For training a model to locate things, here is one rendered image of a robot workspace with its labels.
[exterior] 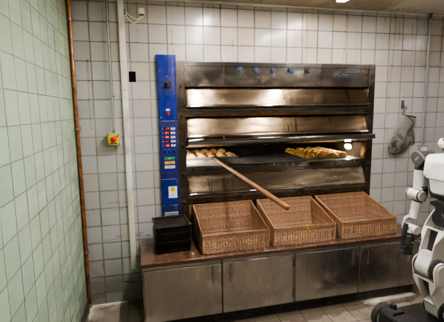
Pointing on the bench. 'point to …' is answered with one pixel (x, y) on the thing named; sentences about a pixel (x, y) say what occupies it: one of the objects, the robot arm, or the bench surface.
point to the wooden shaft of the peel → (255, 186)
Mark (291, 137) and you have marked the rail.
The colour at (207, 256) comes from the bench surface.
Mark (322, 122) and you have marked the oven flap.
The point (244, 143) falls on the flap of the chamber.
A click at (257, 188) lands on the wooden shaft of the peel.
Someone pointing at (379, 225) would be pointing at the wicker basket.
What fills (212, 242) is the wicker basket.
